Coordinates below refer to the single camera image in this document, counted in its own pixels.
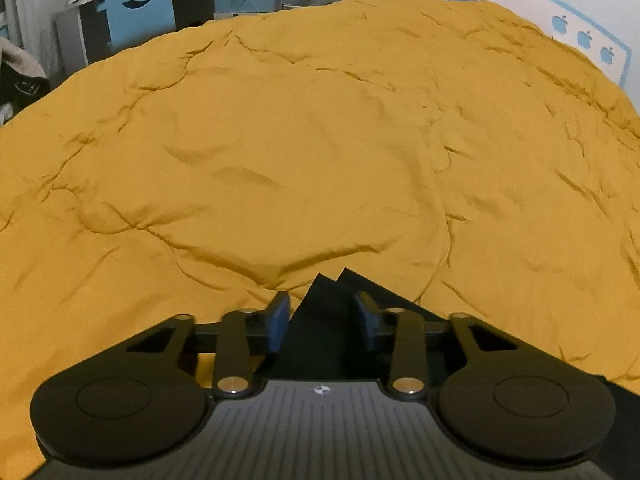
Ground white and blue headboard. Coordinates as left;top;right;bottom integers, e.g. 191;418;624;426
375;0;632;87

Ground white curtain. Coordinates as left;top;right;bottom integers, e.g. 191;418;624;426
0;0;67;86

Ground black pants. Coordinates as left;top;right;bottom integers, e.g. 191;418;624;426
257;266;623;401

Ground blue smiley face chair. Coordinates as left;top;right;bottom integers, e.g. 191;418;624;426
104;0;177;57

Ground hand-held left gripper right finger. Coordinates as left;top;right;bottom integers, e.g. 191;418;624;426
352;291;523;396

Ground dark clothes pile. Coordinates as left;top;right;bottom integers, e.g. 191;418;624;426
0;37;52;127

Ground blue drawer box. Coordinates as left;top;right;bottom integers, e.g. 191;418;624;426
214;0;271;20

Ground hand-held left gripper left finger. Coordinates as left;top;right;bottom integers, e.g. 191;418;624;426
120;291;292;398

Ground yellow blanket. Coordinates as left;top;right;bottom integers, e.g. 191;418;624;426
0;0;640;480

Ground grey desk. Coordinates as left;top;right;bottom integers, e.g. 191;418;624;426
53;0;287;77

